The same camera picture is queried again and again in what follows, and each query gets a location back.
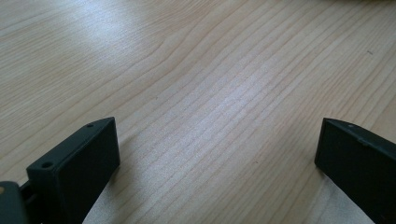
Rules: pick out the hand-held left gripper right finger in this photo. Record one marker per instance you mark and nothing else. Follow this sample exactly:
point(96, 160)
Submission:
point(361, 168)

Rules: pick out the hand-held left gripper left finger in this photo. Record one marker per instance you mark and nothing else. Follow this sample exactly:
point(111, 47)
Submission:
point(74, 174)

